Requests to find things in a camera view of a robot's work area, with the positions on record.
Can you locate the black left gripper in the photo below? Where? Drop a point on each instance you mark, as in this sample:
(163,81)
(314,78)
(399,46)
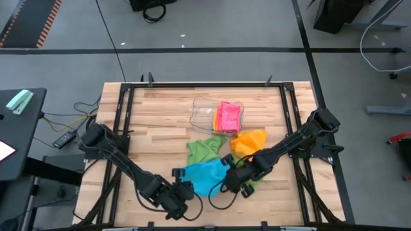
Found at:
(171,199)

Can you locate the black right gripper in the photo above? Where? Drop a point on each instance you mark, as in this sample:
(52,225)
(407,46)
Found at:
(241,174)

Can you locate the small green microfiber towel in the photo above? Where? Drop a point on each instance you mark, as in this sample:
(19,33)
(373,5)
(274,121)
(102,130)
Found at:
(205,149)

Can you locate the orange microfiber towel with label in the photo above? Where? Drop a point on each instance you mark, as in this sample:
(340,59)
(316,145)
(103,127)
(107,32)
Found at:
(215,123)

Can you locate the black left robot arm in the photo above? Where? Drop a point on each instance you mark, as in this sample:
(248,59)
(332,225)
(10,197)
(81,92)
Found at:
(122,160)

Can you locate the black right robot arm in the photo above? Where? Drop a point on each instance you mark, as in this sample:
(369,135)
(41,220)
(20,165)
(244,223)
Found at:
(289,141)

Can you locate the large green microfiber towel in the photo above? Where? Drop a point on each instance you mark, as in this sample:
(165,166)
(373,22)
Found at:
(257,183)

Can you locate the clear plastic bin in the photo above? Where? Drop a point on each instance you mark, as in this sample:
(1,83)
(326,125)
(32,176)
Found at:
(200,115)

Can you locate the white light bar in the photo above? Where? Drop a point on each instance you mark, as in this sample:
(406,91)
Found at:
(298,229)
(120,229)

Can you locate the black power brick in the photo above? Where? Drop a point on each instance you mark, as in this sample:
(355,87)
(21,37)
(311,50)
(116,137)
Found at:
(64,139)

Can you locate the black equipment stand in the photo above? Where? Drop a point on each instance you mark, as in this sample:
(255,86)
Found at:
(54,170)

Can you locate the grey metal desk foot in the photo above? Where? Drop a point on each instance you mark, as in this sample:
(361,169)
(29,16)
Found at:
(388,110)

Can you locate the red chair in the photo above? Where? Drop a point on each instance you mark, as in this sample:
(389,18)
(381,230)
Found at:
(399,137)

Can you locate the black side desk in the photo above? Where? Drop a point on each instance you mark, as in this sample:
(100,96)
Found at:
(19,134)

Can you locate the black equipment box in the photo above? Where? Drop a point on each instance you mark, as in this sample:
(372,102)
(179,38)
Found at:
(144,4)

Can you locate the mint green stapler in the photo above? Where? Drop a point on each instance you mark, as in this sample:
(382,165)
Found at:
(19,101)

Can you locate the black equipment cabinet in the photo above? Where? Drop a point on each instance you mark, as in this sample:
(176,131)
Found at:
(334,16)

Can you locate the orange-striped black floor mat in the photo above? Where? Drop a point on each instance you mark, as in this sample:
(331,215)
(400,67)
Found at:
(29,22)

